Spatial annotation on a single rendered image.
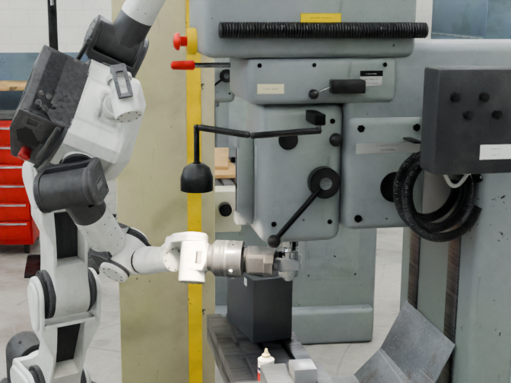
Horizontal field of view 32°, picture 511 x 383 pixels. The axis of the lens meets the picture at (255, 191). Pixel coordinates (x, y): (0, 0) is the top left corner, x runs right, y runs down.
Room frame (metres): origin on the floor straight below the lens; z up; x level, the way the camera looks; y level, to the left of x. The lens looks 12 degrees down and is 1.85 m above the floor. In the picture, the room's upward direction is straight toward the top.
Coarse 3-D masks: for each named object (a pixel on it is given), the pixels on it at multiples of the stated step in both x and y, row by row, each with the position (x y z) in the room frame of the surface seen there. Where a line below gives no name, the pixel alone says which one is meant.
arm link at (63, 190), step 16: (48, 176) 2.06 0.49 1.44; (64, 176) 2.04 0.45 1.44; (80, 176) 2.03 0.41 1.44; (48, 192) 2.03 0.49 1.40; (64, 192) 2.02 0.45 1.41; (80, 192) 2.02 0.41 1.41; (48, 208) 2.04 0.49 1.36; (64, 208) 2.05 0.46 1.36; (80, 208) 2.05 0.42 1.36; (96, 208) 2.07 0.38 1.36; (80, 224) 2.09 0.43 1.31
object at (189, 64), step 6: (192, 60) 2.08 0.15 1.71; (174, 66) 2.07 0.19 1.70; (180, 66) 2.07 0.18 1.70; (186, 66) 2.07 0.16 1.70; (192, 66) 2.07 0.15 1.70; (198, 66) 2.08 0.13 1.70; (204, 66) 2.09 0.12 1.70; (210, 66) 2.09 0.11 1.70; (216, 66) 2.09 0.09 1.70; (222, 66) 2.09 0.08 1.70; (228, 66) 2.10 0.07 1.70
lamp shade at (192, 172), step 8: (184, 168) 1.90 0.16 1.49; (192, 168) 1.88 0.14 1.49; (200, 168) 1.88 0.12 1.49; (208, 168) 1.90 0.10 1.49; (184, 176) 1.88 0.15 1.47; (192, 176) 1.87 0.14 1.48; (200, 176) 1.87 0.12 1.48; (208, 176) 1.89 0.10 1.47; (184, 184) 1.88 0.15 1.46; (192, 184) 1.87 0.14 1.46; (200, 184) 1.87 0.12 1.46; (208, 184) 1.88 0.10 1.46; (192, 192) 1.87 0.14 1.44; (200, 192) 1.87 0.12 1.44
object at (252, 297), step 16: (240, 288) 2.43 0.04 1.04; (256, 288) 2.34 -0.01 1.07; (272, 288) 2.36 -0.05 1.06; (288, 288) 2.37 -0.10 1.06; (240, 304) 2.43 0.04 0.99; (256, 304) 2.34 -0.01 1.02; (272, 304) 2.36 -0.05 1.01; (288, 304) 2.37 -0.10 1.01; (240, 320) 2.43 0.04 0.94; (256, 320) 2.34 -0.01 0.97; (272, 320) 2.36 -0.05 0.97; (288, 320) 2.38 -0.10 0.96; (256, 336) 2.34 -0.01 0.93; (272, 336) 2.36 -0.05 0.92; (288, 336) 2.38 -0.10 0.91
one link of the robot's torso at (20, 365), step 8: (32, 352) 2.66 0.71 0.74; (16, 360) 2.60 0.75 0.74; (24, 360) 2.60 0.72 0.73; (32, 360) 2.62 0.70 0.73; (16, 368) 2.57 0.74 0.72; (24, 368) 2.54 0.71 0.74; (16, 376) 2.56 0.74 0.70; (24, 376) 2.51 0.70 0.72; (32, 376) 2.49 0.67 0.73; (88, 376) 2.56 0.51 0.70
